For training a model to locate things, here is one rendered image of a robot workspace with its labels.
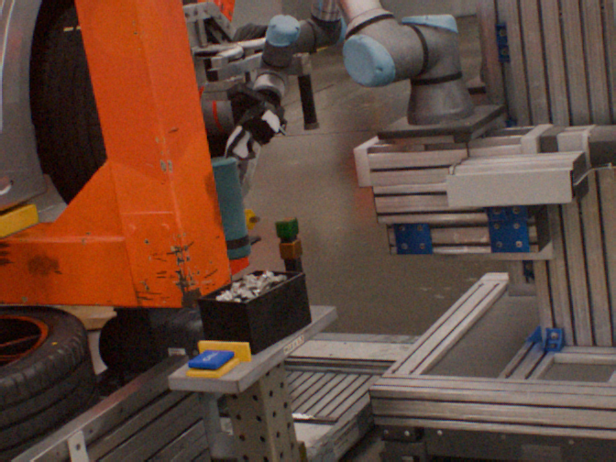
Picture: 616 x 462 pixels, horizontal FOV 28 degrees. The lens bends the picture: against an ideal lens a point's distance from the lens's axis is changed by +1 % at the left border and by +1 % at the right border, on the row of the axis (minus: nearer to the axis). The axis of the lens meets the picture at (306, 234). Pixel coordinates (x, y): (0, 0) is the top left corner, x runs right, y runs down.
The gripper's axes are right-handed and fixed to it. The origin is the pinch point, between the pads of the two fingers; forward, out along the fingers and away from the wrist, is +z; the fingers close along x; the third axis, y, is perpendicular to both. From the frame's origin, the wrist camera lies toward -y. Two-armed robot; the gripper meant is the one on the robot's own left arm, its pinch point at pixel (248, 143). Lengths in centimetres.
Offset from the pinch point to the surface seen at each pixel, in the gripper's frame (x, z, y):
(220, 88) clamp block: 8.9, -21.4, -5.4
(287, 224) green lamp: -4.9, 18.3, 12.4
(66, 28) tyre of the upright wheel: 43, -40, -32
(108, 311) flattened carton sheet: 151, -87, 83
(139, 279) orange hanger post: 25.3, 30.8, 0.6
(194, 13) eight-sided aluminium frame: 18, -52, -13
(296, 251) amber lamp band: -3.1, 20.6, 18.6
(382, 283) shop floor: 58, -94, 127
